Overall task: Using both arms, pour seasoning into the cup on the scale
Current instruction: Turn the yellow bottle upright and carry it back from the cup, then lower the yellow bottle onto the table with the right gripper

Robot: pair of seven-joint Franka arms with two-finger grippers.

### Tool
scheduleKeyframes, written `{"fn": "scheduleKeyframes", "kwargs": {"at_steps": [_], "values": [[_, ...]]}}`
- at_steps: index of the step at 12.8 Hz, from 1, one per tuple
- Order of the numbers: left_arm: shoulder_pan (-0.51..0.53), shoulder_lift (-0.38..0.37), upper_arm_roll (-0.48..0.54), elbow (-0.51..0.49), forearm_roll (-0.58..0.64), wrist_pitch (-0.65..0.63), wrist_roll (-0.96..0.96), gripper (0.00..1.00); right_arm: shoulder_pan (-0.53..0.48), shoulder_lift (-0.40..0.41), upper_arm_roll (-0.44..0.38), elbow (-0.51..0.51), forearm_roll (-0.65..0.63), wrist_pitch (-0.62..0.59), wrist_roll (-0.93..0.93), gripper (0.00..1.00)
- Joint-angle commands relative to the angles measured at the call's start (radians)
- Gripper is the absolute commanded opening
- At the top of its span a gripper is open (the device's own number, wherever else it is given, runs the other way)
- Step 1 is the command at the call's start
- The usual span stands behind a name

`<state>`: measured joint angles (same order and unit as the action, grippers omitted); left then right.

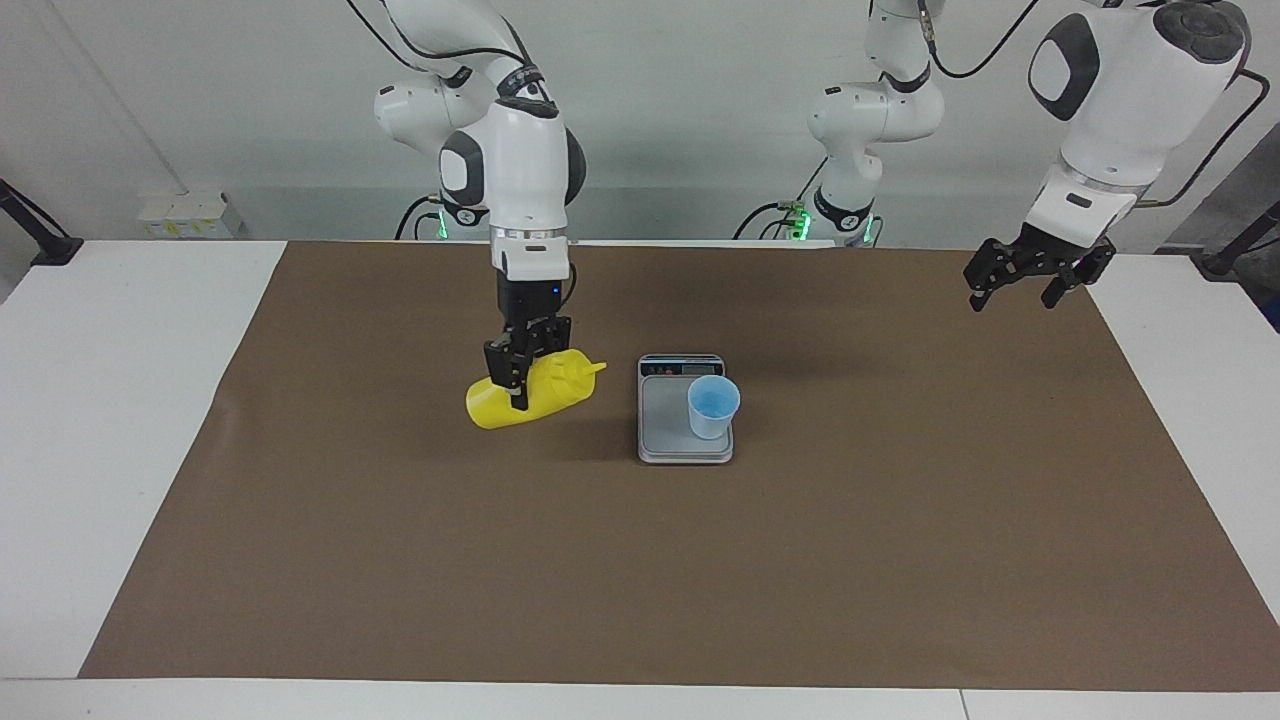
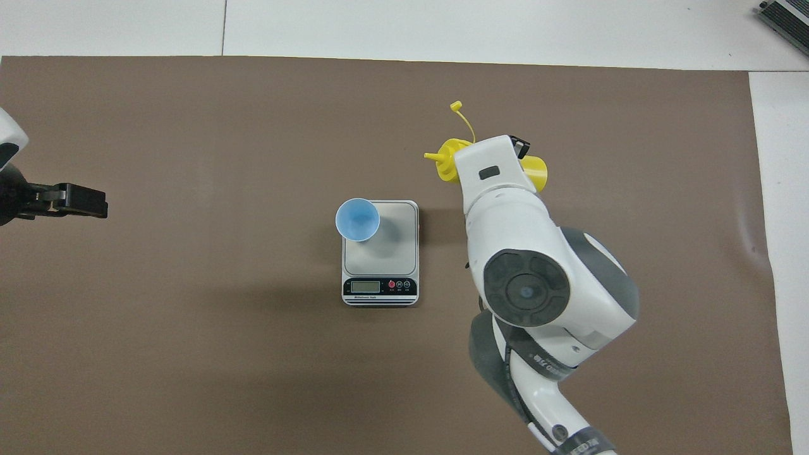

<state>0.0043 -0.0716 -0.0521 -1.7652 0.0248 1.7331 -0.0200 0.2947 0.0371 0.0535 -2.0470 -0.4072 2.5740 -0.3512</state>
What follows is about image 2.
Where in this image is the brown paper table mat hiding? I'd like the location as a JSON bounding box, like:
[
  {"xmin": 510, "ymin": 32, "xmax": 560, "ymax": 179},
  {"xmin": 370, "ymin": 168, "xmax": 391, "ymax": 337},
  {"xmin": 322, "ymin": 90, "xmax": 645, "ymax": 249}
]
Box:
[{"xmin": 0, "ymin": 56, "xmax": 794, "ymax": 455}]

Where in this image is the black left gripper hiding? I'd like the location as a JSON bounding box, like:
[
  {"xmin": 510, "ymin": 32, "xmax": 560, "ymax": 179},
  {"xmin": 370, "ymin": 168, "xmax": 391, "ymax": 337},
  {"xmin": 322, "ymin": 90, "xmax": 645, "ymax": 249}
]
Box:
[{"xmin": 0, "ymin": 166, "xmax": 109, "ymax": 227}]

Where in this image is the silver digital kitchen scale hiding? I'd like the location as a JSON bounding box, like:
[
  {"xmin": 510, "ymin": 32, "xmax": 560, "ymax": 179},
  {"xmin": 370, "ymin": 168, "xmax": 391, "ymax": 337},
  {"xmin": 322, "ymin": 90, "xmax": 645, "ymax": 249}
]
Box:
[{"xmin": 342, "ymin": 200, "xmax": 420, "ymax": 307}]

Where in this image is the yellow squeeze bottle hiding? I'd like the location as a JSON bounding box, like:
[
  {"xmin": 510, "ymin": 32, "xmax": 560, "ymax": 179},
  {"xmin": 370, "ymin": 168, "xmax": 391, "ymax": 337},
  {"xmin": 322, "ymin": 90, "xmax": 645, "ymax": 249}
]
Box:
[{"xmin": 424, "ymin": 100, "xmax": 548, "ymax": 193}]

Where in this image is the grey ribbed metal device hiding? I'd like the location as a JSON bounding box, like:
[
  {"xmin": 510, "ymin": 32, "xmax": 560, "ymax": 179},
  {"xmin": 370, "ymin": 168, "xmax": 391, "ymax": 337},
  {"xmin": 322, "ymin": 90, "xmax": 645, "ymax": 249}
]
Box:
[{"xmin": 758, "ymin": 0, "xmax": 809, "ymax": 42}]

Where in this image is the light blue plastic cup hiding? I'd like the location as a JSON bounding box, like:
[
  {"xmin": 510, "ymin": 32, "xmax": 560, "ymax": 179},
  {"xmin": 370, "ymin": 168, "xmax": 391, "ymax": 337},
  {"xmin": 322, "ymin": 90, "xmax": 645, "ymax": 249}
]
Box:
[{"xmin": 335, "ymin": 198, "xmax": 380, "ymax": 243}]

